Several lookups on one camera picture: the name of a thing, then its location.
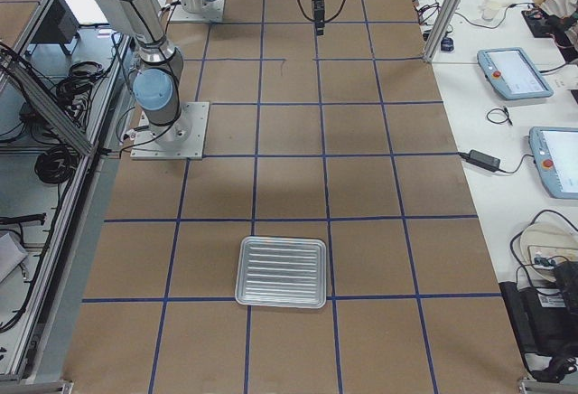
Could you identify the black laptop power brick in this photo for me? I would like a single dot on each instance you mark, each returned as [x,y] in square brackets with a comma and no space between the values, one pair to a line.
[481,160]

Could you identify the upper blue teach pendant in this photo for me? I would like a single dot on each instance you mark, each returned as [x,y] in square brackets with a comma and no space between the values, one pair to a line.
[512,74]

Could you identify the blue teach pendant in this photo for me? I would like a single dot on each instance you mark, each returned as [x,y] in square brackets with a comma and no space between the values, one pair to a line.
[512,74]
[555,153]

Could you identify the silver ribbed metal tray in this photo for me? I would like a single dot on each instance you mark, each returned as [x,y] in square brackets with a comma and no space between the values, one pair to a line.
[282,272]

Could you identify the brown paper table cover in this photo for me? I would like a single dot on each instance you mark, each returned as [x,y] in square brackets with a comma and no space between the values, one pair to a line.
[343,138]

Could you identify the lower blue teach pendant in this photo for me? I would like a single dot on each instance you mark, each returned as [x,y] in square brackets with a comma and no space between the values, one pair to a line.
[555,153]

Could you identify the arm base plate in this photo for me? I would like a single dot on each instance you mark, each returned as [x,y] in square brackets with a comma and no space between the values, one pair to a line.
[184,139]
[213,14]

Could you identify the aluminium frame post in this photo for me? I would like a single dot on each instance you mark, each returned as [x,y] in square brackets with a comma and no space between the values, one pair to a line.
[433,43]

